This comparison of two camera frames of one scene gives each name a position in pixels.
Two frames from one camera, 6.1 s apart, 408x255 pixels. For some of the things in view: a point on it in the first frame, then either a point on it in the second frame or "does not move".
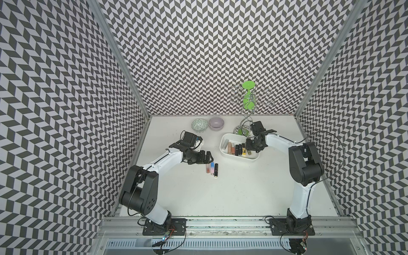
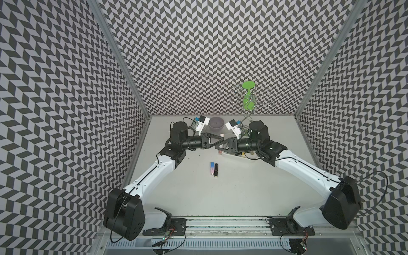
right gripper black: x=248 y=146 → x=232 y=144
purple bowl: x=216 y=124 does not move
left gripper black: x=201 y=159 → x=205 y=139
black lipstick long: x=216 y=170 does not move
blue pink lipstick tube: x=212 y=168 does not move
